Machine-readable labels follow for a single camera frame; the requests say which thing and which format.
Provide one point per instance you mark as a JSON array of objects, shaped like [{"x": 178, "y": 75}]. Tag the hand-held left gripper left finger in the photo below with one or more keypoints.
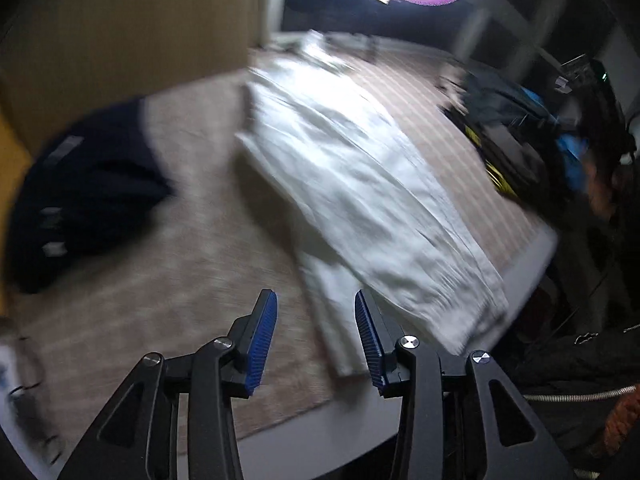
[{"x": 262, "y": 340}]

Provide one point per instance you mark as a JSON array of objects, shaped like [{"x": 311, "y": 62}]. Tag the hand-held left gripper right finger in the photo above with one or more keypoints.
[{"x": 367, "y": 340}]

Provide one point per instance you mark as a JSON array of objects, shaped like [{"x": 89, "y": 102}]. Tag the white shirt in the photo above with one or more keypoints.
[{"x": 360, "y": 175}]

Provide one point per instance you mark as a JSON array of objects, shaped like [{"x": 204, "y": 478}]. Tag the plaid woven mat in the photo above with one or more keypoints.
[{"x": 200, "y": 240}]

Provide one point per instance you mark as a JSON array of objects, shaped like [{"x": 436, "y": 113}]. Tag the person's dark jacket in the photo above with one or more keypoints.
[{"x": 575, "y": 365}]

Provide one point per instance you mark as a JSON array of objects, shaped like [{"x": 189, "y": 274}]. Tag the folded navy garment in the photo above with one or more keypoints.
[{"x": 90, "y": 195}]

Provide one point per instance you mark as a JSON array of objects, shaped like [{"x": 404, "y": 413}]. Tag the white power strip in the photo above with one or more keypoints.
[{"x": 10, "y": 360}]

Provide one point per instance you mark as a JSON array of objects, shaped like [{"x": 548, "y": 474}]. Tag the pine plank headboard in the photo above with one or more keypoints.
[{"x": 10, "y": 160}]

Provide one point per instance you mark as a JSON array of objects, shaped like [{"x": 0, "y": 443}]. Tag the light wooden board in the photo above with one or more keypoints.
[{"x": 125, "y": 35}]

